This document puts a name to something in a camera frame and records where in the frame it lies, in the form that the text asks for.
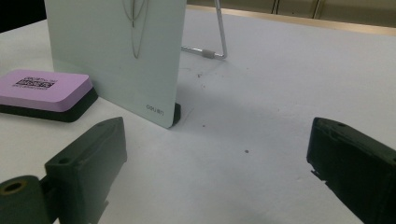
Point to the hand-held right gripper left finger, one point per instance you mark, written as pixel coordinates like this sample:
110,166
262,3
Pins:
84,165

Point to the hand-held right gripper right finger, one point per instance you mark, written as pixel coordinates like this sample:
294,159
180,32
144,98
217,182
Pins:
355,165

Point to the purple and black board eraser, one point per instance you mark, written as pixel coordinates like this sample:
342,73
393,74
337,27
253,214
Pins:
43,93

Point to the pale green glass whiteboard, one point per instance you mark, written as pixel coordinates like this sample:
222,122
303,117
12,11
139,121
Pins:
109,62

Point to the wooden table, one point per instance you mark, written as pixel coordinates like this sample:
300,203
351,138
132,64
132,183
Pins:
311,21

